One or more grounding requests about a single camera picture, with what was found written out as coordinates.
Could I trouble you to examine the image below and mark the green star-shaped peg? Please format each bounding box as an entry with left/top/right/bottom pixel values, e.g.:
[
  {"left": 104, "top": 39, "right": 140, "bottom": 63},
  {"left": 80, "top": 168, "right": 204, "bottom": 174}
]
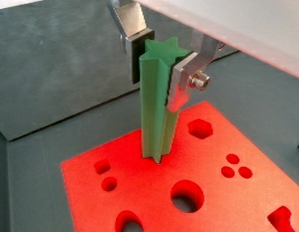
[{"left": 138, "top": 37, "right": 189, "bottom": 163}]

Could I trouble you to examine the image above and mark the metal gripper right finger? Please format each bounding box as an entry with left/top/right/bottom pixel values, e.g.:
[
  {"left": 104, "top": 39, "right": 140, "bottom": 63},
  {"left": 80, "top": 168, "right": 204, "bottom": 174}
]
[{"left": 167, "top": 34, "right": 223, "bottom": 112}]

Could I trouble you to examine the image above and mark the red shape-sorting board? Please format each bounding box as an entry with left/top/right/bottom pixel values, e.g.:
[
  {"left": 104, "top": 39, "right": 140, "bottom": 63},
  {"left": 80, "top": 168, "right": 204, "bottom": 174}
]
[{"left": 61, "top": 102, "right": 299, "bottom": 232}]

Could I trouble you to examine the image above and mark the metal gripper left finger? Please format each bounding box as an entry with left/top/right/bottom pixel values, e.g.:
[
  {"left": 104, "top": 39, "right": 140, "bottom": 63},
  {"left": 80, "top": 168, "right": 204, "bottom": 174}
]
[{"left": 106, "top": 0, "right": 155, "bottom": 83}]

